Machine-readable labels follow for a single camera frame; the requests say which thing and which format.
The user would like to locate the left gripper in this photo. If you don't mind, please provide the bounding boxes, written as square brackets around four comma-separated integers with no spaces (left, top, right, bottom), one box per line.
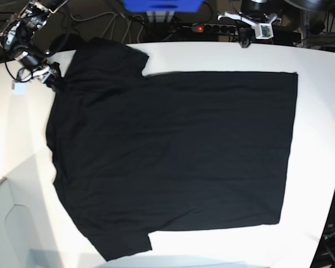
[217,12,260,48]

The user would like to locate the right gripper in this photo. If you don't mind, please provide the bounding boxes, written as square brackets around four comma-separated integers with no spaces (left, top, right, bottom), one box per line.
[30,63,64,92]

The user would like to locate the black T-shirt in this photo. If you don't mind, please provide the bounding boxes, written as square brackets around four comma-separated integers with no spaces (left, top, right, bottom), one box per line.
[46,38,298,261]

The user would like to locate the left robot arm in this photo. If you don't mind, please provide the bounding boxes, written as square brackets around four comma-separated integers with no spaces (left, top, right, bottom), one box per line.
[217,1,277,48]

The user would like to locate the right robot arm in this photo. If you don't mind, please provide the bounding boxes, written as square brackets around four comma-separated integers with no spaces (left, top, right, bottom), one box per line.
[0,1,72,92]

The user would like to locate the black power strip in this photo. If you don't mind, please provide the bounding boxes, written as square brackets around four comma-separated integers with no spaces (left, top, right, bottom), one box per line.
[183,23,238,36]

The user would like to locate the blue plastic box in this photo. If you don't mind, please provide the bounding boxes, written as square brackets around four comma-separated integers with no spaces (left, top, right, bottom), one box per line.
[123,0,204,12]

